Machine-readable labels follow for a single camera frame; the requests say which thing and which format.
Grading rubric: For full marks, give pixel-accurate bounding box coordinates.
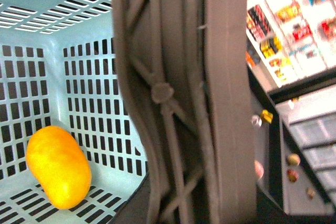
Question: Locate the light blue plastic basket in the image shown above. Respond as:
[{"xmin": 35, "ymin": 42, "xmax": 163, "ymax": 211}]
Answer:
[{"xmin": 1, "ymin": 0, "xmax": 147, "ymax": 223}]

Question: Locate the yellow mango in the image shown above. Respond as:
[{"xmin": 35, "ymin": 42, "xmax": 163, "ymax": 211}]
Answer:
[{"xmin": 26, "ymin": 126, "xmax": 92, "ymax": 209}]

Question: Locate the white foam net crumpled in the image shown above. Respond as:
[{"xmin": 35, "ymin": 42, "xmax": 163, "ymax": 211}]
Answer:
[{"xmin": 251, "ymin": 115, "xmax": 262, "ymax": 128}]

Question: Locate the yellow starfruit far right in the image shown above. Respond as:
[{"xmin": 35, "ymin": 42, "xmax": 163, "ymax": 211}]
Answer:
[{"xmin": 260, "ymin": 109, "xmax": 274, "ymax": 124}]

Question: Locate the pale pink peach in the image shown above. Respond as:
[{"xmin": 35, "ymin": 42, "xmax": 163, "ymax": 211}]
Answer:
[{"xmin": 254, "ymin": 160, "xmax": 265, "ymax": 179}]

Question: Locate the pale peach round fruit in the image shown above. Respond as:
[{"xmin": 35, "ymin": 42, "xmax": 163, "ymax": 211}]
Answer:
[{"xmin": 286, "ymin": 153, "xmax": 301, "ymax": 166}]

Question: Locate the red yellow small apple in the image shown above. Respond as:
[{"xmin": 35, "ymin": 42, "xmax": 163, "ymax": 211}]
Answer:
[{"xmin": 286, "ymin": 169, "xmax": 299, "ymax": 183}]

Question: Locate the black display tray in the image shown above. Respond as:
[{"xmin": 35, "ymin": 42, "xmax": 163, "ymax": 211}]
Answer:
[{"xmin": 248, "ymin": 70, "xmax": 335, "ymax": 223}]

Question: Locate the white shelf with bottles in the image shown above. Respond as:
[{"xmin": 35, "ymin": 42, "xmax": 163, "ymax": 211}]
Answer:
[{"xmin": 246, "ymin": 0, "xmax": 335, "ymax": 91}]

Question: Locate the brown kiwi left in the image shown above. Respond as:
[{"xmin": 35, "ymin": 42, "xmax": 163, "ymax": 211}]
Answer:
[{"xmin": 306, "ymin": 187, "xmax": 316, "ymax": 200}]

